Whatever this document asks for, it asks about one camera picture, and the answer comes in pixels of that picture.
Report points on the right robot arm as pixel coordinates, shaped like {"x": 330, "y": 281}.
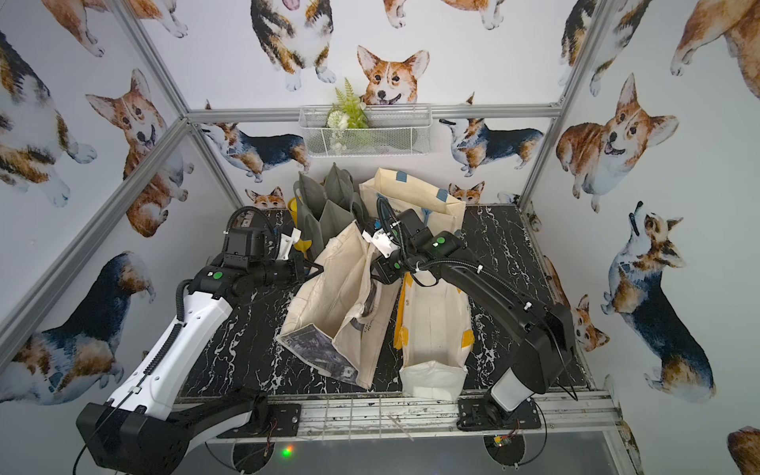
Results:
{"x": 543, "y": 332}

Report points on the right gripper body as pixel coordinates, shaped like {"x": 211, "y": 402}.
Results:
{"x": 390, "y": 268}

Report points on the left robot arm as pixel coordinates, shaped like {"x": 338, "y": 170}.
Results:
{"x": 138, "y": 430}

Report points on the cream canvas bag with print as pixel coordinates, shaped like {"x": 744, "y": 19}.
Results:
{"x": 337, "y": 321}

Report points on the white bag with yellow handles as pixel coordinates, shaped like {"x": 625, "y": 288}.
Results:
{"x": 434, "y": 332}

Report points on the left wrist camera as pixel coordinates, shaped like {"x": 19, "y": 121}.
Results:
{"x": 285, "y": 246}

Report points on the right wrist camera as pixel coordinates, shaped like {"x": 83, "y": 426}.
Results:
{"x": 382, "y": 242}

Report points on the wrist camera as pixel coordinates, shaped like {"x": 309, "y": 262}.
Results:
{"x": 285, "y": 246}
{"x": 382, "y": 242}

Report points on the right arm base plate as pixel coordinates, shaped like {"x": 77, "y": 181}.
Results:
{"x": 484, "y": 414}

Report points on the cream bag with blue handles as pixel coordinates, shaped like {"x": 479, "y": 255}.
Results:
{"x": 438, "y": 210}

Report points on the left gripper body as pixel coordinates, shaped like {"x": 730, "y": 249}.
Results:
{"x": 294, "y": 270}

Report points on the artificial green fern plant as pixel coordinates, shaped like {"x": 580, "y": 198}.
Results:
{"x": 347, "y": 122}

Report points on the white wire mesh basket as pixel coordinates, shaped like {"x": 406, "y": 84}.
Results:
{"x": 373, "y": 131}

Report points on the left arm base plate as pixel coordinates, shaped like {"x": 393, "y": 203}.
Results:
{"x": 283, "y": 420}

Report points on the yellow plastic toy shovel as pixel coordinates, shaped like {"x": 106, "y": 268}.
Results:
{"x": 301, "y": 245}

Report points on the grey-green canvas bag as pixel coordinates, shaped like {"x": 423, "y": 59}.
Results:
{"x": 324, "y": 210}

